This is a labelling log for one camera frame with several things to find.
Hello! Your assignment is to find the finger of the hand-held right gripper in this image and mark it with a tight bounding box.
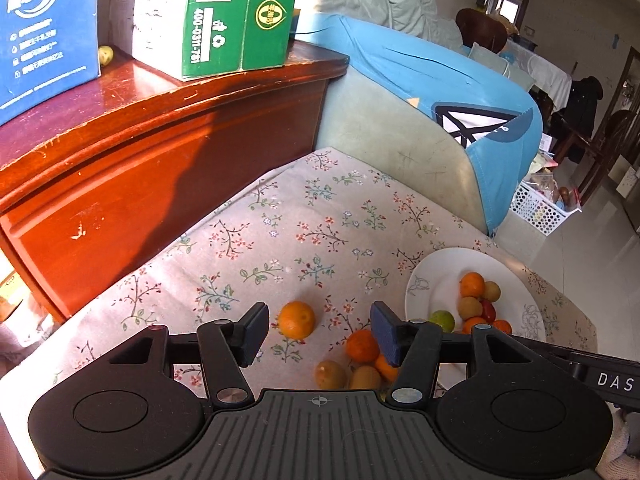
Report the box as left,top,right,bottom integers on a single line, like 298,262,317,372
516,336,575,367

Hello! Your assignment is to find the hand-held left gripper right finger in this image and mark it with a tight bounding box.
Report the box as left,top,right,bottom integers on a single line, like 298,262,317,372
370,301,542,406

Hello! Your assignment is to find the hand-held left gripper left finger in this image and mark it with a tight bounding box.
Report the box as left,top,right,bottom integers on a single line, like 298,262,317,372
107,302,271,409

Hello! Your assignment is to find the deep orange mandarin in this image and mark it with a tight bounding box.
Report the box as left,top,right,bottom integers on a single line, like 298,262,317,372
346,330,381,365

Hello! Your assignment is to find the small orange mandarin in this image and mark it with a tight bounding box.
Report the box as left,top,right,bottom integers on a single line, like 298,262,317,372
374,354,401,383

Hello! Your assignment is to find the large round orange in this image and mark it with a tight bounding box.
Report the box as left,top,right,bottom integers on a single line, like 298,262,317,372
278,301,316,339

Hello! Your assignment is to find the brown kiwi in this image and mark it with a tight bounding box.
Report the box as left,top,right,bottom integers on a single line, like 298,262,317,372
348,365,384,391
314,360,348,389

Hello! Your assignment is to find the white plate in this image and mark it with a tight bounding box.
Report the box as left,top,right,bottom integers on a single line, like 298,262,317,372
404,247,546,361

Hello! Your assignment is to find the green lime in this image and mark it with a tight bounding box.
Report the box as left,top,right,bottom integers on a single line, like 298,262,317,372
428,310,456,333

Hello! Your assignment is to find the floral cloth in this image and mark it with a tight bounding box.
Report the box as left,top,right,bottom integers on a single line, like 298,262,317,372
39,147,599,411

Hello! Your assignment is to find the white perforated basket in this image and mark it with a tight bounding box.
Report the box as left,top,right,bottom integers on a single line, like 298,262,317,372
509,180,584,237

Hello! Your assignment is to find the brown wooden chair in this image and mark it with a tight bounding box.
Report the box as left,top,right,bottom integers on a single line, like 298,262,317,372
549,109,637,206

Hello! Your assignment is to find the red wooden cabinet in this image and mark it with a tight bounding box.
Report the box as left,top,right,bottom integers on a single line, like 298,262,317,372
0,39,350,325

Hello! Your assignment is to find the black coat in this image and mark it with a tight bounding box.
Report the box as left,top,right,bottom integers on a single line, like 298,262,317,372
564,76,606,137

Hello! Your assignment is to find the blue cloth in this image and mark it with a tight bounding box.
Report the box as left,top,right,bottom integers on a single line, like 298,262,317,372
294,12,544,237

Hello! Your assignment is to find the table with white cloth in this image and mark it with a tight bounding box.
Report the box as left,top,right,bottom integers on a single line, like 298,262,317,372
505,35,574,111

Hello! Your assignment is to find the pale cushion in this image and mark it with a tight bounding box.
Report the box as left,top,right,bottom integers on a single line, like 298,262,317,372
467,42,537,93

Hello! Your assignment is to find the green cardboard box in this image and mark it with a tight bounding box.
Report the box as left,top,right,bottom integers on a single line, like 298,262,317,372
131,0,304,82

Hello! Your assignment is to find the dark wooden chair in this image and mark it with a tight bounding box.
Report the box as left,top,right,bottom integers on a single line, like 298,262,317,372
455,8,509,54

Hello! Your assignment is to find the pale green blanket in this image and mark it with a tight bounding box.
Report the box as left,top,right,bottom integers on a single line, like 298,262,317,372
300,0,463,52

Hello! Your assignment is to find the window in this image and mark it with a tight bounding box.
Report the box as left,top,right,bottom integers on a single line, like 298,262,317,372
491,0,534,32

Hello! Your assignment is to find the blue cardboard box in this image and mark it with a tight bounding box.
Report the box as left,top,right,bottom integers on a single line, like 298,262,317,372
0,0,103,113

